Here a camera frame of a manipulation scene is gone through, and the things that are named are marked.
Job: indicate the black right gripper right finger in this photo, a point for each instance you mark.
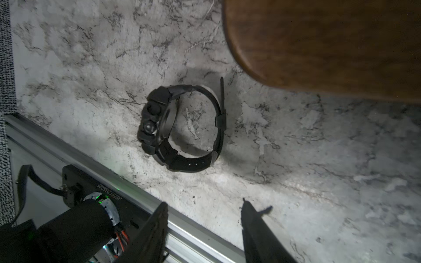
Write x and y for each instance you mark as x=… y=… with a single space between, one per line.
x=260 y=243

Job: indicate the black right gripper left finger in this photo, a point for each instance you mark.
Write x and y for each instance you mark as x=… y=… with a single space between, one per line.
x=150 y=243

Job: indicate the wooden watch stand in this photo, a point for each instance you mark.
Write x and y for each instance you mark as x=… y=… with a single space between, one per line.
x=367 y=49

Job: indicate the left white arm base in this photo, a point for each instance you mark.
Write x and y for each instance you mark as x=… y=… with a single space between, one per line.
x=72 y=237

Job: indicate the aluminium front rail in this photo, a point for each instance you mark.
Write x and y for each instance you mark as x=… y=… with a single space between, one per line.
x=188 y=242

